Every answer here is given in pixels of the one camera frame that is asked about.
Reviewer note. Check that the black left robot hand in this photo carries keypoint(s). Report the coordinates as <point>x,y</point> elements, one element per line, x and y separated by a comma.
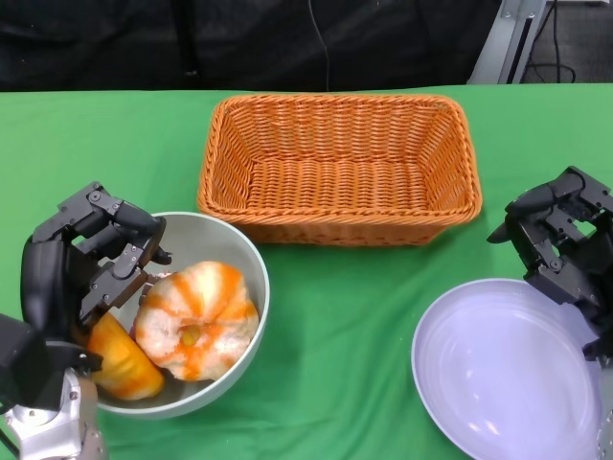
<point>52,278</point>

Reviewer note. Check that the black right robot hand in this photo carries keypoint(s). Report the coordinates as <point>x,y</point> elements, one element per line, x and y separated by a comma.
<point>565,268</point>

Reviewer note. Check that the orange oval bread loaf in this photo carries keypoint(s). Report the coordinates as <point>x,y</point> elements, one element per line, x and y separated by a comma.
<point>122,364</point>

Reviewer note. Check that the pale green bowl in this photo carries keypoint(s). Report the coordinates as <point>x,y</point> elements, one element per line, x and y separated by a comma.
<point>225,249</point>

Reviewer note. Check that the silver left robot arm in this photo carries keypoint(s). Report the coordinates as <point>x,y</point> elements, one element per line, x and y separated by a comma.
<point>52,421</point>

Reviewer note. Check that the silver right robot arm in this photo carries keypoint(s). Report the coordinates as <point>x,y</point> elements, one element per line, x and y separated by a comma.
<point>606,445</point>

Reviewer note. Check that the chocolate layered cake slice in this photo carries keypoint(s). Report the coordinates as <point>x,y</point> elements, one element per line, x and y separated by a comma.
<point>160,277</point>

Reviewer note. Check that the lavender plate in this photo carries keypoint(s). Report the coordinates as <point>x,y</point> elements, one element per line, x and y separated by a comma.
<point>503,364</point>

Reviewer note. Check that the orange wicker basket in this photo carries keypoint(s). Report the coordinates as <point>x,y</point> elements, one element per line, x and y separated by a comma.
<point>335,191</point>

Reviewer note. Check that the grey metal stand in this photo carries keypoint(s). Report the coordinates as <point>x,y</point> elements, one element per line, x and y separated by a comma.
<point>503,43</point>

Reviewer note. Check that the black backdrop cloth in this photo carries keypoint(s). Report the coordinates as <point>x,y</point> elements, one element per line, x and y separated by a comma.
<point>191,38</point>

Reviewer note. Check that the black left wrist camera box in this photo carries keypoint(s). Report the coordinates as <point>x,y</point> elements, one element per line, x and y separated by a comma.
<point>21,364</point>

